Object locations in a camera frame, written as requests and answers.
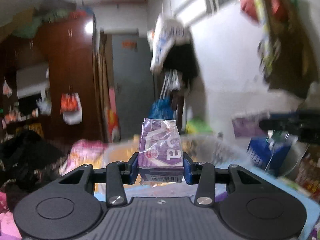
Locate black hanging garment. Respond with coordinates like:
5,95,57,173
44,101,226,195
162,43,199,91

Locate pile of black clothes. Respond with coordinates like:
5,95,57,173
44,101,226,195
1,129,71,195

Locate dark red wooden wardrobe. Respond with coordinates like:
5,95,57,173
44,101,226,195
1,13,102,143

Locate blue shopping bag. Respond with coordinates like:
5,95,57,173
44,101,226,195
247,134,301,177

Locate white perforated plastic basket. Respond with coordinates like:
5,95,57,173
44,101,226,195
105,134,251,196

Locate white hoodie blue letters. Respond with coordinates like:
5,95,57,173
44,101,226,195
150,13,191,74

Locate pink floral bedding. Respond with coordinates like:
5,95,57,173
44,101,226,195
59,139,107,176

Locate olive hanging cloth bag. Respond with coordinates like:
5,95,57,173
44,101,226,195
261,0,318,99

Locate red white plastic bag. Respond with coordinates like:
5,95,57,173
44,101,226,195
60,93,82,125

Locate blue plastic bag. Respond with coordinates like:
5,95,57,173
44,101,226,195
148,98,174,120

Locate grey metal door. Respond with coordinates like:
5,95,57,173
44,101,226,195
112,35,155,140

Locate red hanging bag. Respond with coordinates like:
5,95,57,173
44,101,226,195
240,0,259,23

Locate small purple tissue pack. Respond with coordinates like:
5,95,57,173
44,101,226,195
138,118,184,184

